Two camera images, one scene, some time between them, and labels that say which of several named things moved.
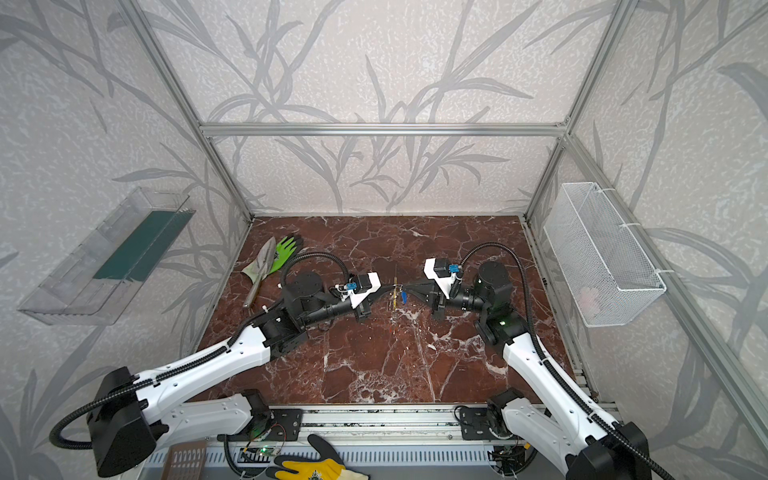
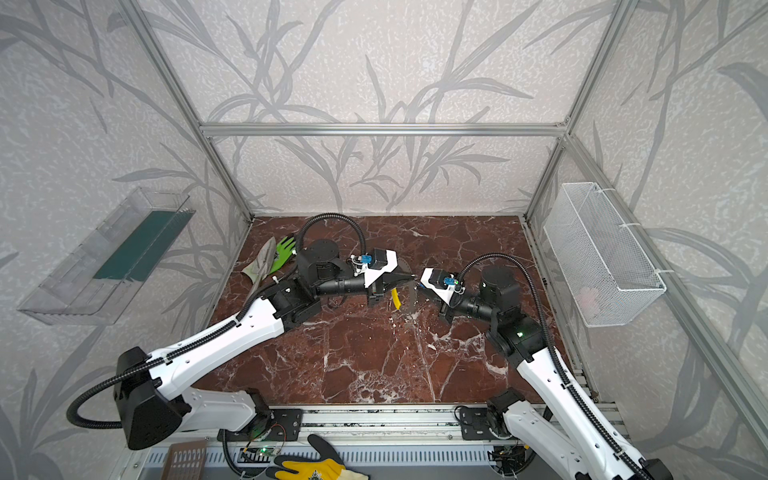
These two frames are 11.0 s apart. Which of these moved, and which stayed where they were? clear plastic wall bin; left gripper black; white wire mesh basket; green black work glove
Moved: left gripper black
Stayed: green black work glove; clear plastic wall bin; white wire mesh basket
